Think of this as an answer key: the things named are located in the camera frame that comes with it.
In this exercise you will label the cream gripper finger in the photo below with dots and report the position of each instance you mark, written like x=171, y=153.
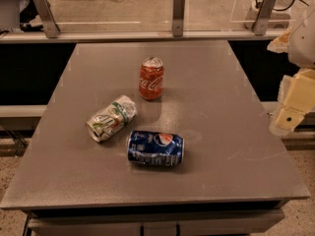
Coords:
x=296, y=98
x=280, y=44

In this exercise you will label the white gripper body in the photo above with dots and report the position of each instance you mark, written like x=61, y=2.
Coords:
x=302, y=44

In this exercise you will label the red coke can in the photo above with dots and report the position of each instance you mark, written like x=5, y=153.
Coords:
x=151, y=78

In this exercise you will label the right metal bracket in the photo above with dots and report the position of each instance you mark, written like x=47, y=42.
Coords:
x=261, y=24

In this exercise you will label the left metal bracket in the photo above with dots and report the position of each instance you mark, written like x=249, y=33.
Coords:
x=49, y=25

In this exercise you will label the white device with cable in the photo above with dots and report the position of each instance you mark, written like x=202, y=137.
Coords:
x=279, y=19

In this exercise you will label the blue pepsi can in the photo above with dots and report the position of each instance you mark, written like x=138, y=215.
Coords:
x=155, y=149

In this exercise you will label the clear acrylic barrier panel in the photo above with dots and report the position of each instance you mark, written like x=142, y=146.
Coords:
x=138, y=15

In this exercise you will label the grey cabinet under table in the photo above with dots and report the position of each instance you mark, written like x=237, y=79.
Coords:
x=211, y=219

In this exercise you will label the middle metal bracket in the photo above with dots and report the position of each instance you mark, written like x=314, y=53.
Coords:
x=178, y=11

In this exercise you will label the green and white soda can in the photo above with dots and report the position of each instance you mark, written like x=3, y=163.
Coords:
x=111, y=119

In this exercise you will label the metal bracket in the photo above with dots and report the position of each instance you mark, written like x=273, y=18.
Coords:
x=261, y=24
x=49, y=25
x=178, y=11

